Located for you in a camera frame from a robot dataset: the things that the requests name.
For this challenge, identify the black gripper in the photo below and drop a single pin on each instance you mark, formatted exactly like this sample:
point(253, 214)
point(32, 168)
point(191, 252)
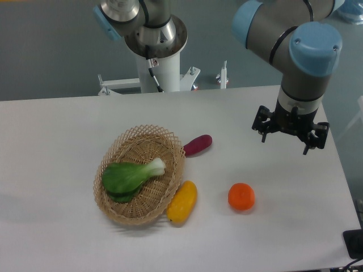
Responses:
point(294, 123)

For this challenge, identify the orange fruit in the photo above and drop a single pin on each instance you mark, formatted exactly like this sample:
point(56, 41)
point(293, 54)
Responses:
point(241, 197)

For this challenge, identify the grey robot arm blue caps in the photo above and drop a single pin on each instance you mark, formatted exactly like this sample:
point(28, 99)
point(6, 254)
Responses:
point(289, 35)

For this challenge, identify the purple sweet potato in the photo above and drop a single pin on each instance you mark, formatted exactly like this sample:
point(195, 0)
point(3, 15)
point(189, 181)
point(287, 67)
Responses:
point(198, 145)

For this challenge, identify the black device at edge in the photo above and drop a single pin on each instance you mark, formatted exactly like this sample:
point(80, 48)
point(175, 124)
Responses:
point(353, 243)

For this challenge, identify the blue plastic bag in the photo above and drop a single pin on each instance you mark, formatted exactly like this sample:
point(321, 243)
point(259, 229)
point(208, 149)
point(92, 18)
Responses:
point(351, 11)

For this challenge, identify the yellow corn cob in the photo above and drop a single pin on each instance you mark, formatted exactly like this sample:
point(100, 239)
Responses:
point(183, 202)

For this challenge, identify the woven bamboo basket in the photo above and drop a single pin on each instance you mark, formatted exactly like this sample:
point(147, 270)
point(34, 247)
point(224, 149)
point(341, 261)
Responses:
point(142, 144)

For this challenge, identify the green bok choy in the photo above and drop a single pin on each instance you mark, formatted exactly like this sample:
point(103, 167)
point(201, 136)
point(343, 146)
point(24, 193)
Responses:
point(123, 181)

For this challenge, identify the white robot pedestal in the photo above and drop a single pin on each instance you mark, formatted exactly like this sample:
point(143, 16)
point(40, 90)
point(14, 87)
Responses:
point(157, 54)

